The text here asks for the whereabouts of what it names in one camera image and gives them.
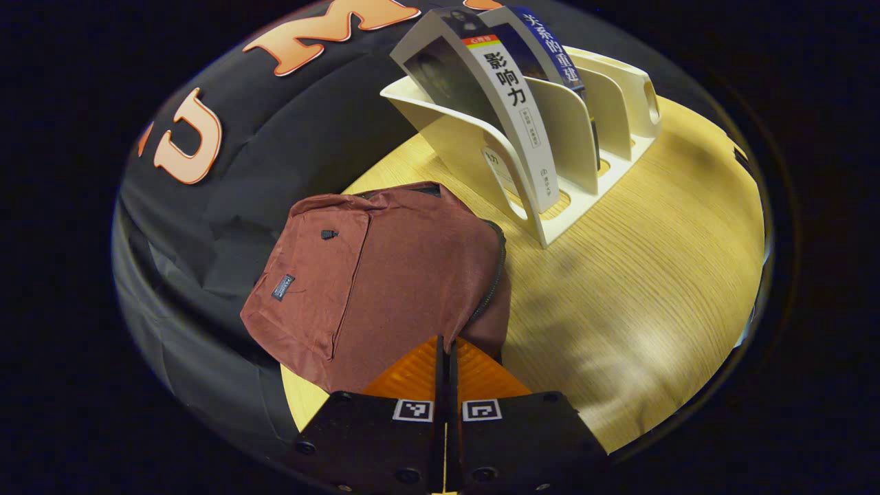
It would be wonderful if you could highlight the white spine grey cover book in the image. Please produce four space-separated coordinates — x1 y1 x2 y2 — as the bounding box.
390 8 561 214

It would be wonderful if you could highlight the blue cover book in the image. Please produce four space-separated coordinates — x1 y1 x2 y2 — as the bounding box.
498 5 600 166

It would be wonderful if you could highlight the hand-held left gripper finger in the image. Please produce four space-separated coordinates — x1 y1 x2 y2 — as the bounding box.
285 335 448 494
448 337 609 494

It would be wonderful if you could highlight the white bookshelf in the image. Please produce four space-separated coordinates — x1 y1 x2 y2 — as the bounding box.
379 45 664 250

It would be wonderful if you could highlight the black backdrop cloth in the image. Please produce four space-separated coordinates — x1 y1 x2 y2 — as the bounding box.
110 0 688 468

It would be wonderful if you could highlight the maroon schoolbag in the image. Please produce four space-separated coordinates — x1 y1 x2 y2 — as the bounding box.
239 181 513 394

